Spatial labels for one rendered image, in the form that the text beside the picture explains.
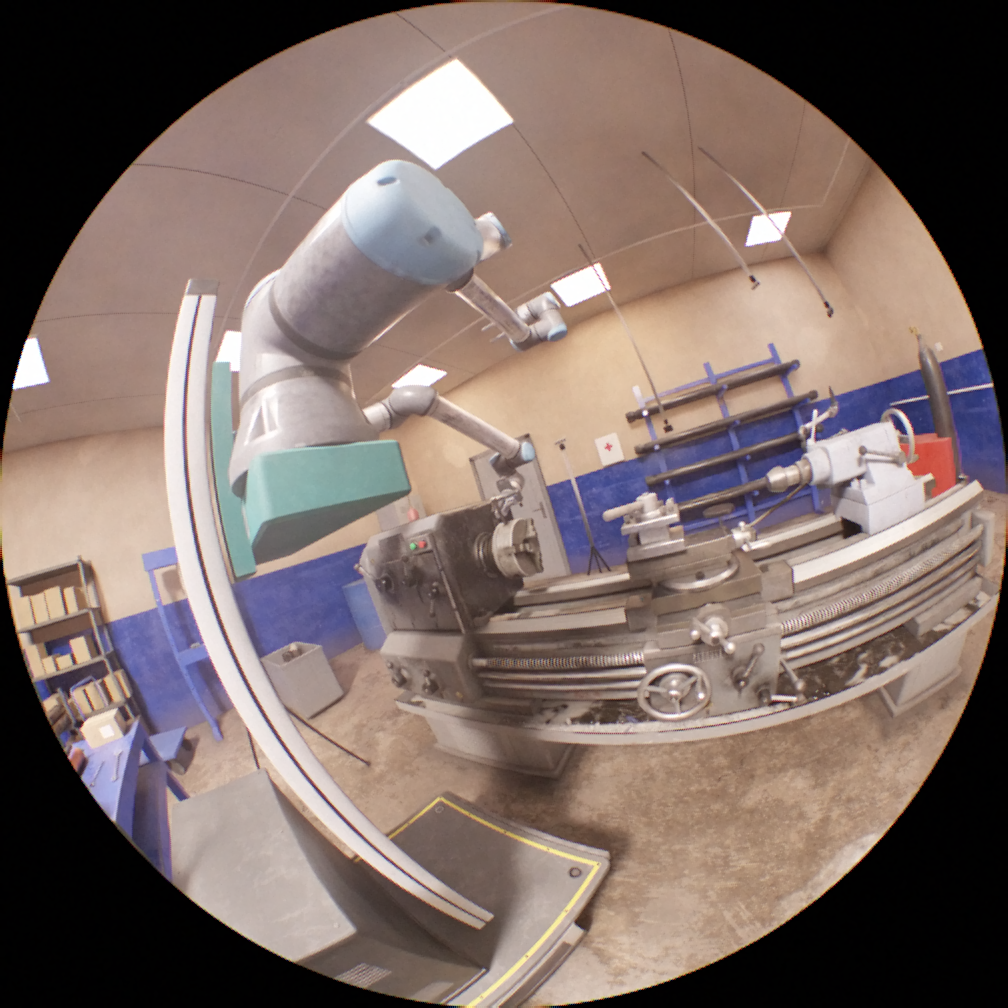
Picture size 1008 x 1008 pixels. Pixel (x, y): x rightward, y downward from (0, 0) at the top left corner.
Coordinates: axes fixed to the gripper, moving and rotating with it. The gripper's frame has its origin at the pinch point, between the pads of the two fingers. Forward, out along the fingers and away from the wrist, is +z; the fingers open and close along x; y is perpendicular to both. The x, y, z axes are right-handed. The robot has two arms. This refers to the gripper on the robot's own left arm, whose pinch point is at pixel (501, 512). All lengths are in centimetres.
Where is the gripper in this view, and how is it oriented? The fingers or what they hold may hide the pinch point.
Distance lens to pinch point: 127.2
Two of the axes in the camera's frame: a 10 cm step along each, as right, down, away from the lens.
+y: 4.5, 8.3, 3.3
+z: -2.2, 4.6, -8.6
